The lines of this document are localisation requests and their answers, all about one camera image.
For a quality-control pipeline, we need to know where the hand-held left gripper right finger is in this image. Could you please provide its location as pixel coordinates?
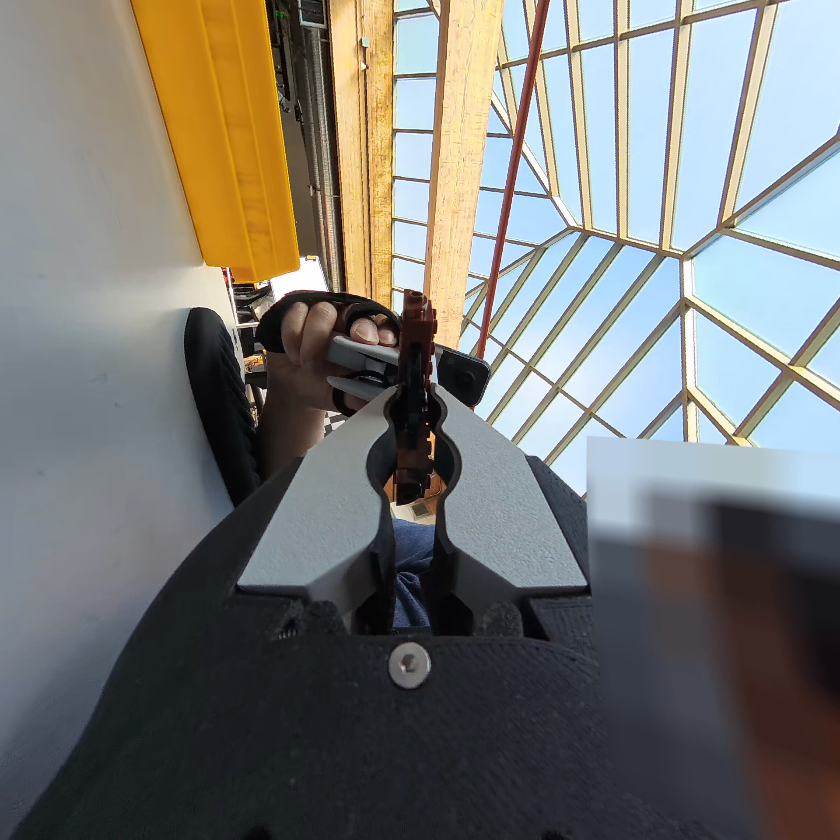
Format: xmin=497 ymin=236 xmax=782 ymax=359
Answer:
xmin=428 ymin=383 xmax=589 ymax=636

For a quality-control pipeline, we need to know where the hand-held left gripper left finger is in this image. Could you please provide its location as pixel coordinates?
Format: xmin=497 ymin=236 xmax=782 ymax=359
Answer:
xmin=238 ymin=385 xmax=401 ymax=636

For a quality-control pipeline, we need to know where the brown toy brick assembly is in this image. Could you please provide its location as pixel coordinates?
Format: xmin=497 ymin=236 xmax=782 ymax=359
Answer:
xmin=394 ymin=289 xmax=439 ymax=506

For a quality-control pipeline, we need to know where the white desk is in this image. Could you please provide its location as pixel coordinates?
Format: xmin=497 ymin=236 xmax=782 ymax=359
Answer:
xmin=0 ymin=0 xmax=265 ymax=821

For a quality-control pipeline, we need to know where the person's right hand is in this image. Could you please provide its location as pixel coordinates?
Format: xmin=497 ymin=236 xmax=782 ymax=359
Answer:
xmin=262 ymin=301 xmax=400 ymax=424

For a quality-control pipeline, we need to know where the black ribbed round pad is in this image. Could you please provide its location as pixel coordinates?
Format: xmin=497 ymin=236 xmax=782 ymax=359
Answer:
xmin=184 ymin=306 xmax=263 ymax=508

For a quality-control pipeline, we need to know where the red metal pole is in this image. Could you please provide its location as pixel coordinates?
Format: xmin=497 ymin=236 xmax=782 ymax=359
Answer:
xmin=476 ymin=0 xmax=552 ymax=359

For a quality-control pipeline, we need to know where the white panel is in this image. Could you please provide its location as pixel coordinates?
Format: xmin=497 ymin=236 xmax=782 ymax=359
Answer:
xmin=269 ymin=256 xmax=329 ymax=300

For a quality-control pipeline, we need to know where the wide wooden roof beam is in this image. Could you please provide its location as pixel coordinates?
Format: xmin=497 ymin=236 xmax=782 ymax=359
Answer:
xmin=423 ymin=0 xmax=506 ymax=353

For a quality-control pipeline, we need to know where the yellow plastic bin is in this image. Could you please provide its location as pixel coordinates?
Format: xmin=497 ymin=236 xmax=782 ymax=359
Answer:
xmin=129 ymin=0 xmax=301 ymax=284

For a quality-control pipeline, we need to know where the wooden wall beam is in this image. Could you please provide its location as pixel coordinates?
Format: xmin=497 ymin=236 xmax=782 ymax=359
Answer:
xmin=328 ymin=0 xmax=395 ymax=309

